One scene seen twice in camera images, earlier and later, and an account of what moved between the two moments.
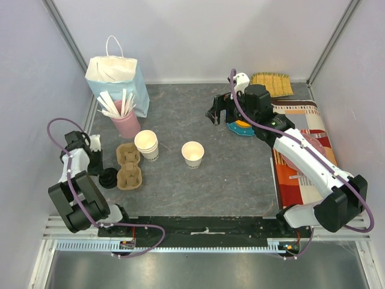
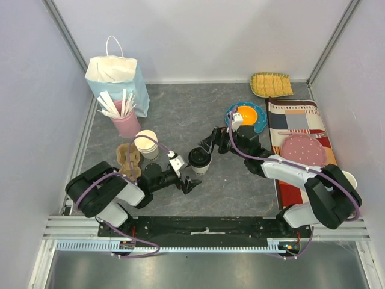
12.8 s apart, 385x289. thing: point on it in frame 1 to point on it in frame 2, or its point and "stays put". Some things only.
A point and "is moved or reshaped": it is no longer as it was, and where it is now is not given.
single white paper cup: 192,152 to 201,171
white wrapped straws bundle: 110,109 stays put
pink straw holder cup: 127,126 stays put
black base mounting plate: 199,229 stays put
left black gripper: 97,170 to 189,185
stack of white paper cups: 147,142 stays put
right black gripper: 223,106 to 219,141
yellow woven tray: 277,84 stays put
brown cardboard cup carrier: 129,176 stays put
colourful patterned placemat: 292,187 stays put
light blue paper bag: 113,73 stays put
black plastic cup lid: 107,178 is moved or reshaped
